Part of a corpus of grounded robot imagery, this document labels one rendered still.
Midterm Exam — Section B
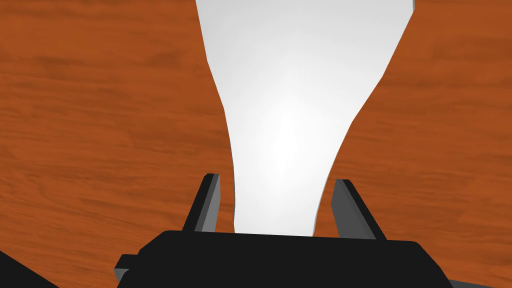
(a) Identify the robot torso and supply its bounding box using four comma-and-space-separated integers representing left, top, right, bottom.
195, 0, 416, 238

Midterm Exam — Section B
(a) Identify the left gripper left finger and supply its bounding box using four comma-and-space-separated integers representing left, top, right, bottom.
182, 172, 222, 234

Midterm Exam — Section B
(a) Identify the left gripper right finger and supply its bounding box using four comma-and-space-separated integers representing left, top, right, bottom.
330, 178, 388, 241

